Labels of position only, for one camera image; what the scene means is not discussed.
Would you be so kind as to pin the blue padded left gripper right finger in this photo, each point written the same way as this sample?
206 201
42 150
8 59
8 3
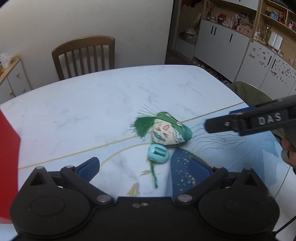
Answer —
199 170

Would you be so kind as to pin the white shelving cabinet unit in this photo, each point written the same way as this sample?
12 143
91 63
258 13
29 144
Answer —
247 41

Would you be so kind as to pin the light blue plastic sharpener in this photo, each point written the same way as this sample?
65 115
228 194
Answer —
158 153

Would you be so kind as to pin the green tasseled fabric sachet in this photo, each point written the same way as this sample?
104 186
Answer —
165 130

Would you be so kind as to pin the red and white cardboard box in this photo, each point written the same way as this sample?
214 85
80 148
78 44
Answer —
9 156

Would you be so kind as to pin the brown wooden chair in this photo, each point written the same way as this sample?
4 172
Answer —
84 55

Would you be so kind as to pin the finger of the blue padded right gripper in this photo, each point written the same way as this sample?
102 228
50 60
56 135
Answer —
222 123
242 110

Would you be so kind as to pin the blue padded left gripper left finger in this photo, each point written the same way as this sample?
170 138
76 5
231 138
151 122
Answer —
89 169

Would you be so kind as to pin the wooden side cabinet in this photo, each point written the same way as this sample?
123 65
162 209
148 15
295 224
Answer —
14 81

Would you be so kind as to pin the olive green chair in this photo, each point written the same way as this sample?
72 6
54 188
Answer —
253 96

